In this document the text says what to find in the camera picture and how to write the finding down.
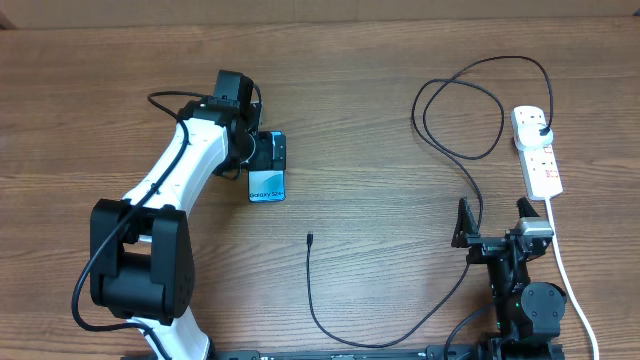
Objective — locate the Galaxy smartphone blue screen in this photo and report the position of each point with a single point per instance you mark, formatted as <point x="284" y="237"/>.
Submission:
<point x="266" y="186"/>

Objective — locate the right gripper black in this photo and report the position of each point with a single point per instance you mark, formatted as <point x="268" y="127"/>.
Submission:
<point x="465" y="234"/>

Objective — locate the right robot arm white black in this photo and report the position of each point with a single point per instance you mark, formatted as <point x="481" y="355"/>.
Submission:
<point x="528" y="314"/>

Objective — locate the white power strip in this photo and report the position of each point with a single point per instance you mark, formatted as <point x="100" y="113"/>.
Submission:
<point x="539" y="166"/>

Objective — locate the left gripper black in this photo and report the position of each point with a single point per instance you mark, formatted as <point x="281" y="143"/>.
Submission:
<point x="264" y="158"/>

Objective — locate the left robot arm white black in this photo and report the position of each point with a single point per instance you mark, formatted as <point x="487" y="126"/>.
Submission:
<point x="141" y="271"/>

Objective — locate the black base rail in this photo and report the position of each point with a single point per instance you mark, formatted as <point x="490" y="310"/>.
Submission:
<point x="432" y="352"/>

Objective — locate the white charger plug adapter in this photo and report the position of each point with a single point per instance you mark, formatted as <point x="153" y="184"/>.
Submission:
<point x="532" y="136"/>

